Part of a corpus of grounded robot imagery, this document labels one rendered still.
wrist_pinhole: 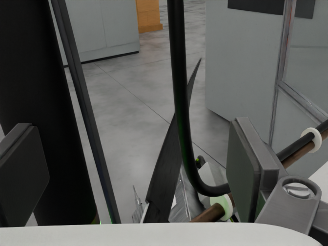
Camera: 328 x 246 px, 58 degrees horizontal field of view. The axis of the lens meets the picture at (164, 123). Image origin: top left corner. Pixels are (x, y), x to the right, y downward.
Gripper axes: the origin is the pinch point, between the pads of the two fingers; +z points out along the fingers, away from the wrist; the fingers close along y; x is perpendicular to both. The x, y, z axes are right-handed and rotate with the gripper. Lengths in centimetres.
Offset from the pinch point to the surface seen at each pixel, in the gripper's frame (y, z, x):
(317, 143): 19.9, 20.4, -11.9
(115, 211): -1.7, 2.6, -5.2
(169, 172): 1.8, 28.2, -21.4
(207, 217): 5.0, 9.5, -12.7
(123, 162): -37, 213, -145
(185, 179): 6, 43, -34
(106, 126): -65, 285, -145
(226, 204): 6.8, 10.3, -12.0
